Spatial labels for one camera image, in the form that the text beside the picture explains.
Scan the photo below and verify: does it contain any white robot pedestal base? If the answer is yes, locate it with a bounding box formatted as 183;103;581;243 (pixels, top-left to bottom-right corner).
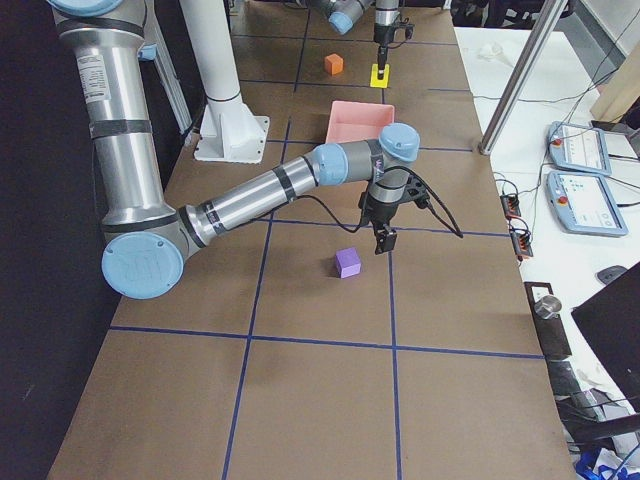
180;0;270;164

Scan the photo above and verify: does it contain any metal cylinder cup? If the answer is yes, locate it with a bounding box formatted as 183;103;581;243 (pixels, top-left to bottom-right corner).
533;295;562;320

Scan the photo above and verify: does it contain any pink plastic bin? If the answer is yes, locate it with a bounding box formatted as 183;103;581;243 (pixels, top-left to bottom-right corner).
325;100;395;143

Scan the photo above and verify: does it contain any purple foam block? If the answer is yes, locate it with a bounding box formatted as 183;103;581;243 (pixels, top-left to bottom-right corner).
335;247;362;279

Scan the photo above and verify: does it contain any black computer mouse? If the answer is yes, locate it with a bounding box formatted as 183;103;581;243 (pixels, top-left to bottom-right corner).
596;265;627;285

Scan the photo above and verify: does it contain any upper teach pendant tablet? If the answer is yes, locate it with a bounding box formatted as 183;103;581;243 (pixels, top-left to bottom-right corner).
547;121;612;176

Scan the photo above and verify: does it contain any aluminium frame post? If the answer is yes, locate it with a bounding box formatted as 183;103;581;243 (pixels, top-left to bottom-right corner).
478;0;569;156

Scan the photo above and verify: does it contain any orange foam block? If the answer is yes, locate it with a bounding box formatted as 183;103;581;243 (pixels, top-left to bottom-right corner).
324;53;344;76

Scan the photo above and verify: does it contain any black monitor corner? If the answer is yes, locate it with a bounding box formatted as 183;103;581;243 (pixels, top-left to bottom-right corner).
571;264;639;408

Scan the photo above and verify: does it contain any yellow foam block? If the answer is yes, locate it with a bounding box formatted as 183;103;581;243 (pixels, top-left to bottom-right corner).
370;64;390;89

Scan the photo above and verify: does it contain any teach pendant tablet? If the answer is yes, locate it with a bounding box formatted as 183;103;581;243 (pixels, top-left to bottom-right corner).
547;121;612;176
546;170;628;238

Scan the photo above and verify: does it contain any lower teach pendant tablet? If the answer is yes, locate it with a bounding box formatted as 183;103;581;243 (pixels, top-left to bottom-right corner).
546;170;628;238

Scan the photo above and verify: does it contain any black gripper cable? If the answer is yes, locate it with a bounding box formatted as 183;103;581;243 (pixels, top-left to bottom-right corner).
294;166;464;239

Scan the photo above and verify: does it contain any black power strip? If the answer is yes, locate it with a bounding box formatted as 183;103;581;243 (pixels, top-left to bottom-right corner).
500;193;533;261

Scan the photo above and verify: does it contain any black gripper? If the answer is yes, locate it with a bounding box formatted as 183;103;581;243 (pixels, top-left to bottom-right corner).
363;195;399;254
374;20;413;74

